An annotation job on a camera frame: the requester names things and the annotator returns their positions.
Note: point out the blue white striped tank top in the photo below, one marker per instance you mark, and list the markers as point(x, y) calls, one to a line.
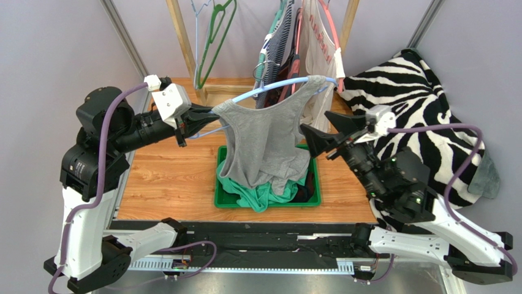
point(268, 66)

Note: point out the teal plastic hanger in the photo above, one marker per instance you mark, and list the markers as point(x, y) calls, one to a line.
point(274, 26)

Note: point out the maroon tank top dark trim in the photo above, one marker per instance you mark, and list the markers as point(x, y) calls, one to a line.
point(291, 67)

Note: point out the green plastic hanger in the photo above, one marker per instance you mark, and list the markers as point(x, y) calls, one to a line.
point(221, 18)

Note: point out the green tank top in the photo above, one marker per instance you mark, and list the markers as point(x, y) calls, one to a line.
point(262, 196)

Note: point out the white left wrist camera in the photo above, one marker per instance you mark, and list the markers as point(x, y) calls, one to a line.
point(171, 99)

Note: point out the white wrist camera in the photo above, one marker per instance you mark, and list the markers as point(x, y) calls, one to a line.
point(171, 99)
point(378, 121)

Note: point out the zebra print blanket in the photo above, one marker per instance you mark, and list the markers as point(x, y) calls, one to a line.
point(413, 91)

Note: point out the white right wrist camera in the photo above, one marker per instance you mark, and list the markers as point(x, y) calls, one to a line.
point(378, 121)

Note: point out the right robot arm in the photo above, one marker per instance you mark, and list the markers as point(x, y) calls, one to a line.
point(399, 186)

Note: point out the light blue plastic hanger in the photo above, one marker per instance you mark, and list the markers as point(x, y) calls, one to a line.
point(278, 124)

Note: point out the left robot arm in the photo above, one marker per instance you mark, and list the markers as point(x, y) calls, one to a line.
point(114, 123)

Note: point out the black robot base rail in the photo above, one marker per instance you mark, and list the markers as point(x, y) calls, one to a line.
point(264, 247)

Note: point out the pink plastic hanger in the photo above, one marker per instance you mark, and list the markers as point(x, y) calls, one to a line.
point(318, 43)

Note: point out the wooden clothes rack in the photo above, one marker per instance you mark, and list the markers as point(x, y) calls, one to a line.
point(340, 38)

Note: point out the green plastic tray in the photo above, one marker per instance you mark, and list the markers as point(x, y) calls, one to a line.
point(225, 200)

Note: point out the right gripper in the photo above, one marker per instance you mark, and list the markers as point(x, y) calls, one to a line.
point(340, 144)

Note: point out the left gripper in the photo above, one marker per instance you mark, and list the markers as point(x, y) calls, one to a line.
point(192, 122)

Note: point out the grey tank top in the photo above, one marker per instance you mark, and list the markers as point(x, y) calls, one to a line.
point(271, 163)

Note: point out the navy tank top maroon trim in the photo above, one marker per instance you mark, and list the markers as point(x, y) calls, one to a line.
point(305, 191)

